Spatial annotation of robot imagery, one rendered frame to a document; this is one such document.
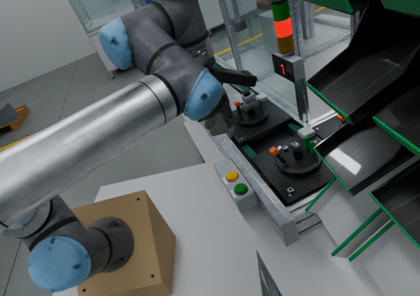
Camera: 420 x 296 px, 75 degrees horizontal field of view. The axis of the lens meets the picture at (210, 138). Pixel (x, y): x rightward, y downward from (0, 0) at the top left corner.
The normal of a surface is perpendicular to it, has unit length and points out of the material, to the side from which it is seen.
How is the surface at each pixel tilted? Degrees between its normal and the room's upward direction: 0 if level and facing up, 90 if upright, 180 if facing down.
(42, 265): 50
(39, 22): 90
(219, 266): 0
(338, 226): 45
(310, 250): 0
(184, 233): 0
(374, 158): 25
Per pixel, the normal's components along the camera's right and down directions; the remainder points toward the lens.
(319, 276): -0.30, -0.76
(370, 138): -0.67, -0.54
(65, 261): -0.11, -0.05
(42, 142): 0.12, -0.58
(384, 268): -0.88, -0.29
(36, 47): 0.31, 0.49
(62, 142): 0.37, -0.32
